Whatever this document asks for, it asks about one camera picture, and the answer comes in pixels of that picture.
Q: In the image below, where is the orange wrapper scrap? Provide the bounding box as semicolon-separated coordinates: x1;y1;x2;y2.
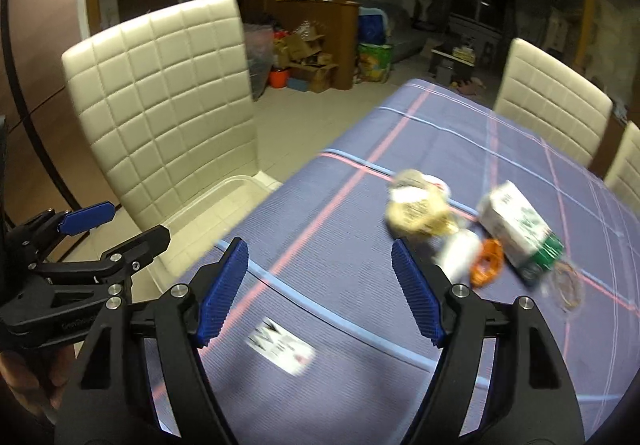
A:
470;239;503;287

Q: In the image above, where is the white tissue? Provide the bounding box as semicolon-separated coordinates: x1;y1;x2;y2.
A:
440;229;483;282

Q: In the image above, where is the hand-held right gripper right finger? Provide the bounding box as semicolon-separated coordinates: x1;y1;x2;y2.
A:
391;237;586;445

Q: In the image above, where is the colourful printed bag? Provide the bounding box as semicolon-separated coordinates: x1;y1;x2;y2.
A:
357;42;393;85

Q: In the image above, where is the purple plaid tablecloth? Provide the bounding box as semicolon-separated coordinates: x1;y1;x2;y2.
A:
145;78;640;445

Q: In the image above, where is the person's left hand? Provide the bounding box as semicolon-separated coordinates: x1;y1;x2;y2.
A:
0;347;77;426

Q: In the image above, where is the large cream quilted chair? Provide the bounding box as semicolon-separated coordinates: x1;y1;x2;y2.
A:
61;0;283;276

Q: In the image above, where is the pile of cardboard boxes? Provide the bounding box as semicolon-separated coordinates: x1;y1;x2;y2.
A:
272;20;339;93

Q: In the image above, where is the grey sofa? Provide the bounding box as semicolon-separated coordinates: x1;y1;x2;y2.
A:
370;2;441;63

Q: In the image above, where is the white printed tag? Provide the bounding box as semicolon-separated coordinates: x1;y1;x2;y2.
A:
247;319;317;376

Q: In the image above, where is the clear plastic bag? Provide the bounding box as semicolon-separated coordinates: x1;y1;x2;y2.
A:
245;22;276;98

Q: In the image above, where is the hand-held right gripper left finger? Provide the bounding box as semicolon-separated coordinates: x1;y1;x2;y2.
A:
54;239;249;445

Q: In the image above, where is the yellow bread packet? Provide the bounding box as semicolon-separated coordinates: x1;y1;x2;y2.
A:
384;169;461;238

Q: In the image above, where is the wooden partition counter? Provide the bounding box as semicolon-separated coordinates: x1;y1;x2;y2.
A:
272;0;361;91

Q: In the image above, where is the blue bag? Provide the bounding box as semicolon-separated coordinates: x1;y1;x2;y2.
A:
359;10;390;46

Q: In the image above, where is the window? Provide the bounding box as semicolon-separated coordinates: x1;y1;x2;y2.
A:
447;0;516;31

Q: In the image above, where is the dark coffee table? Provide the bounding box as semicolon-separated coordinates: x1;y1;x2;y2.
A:
429;45;476;81

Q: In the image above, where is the white green drink carton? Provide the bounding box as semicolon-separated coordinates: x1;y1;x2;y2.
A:
477;180;563;283

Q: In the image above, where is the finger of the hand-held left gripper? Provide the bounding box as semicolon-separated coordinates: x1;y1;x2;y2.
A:
30;225;172;286
9;202;117;272

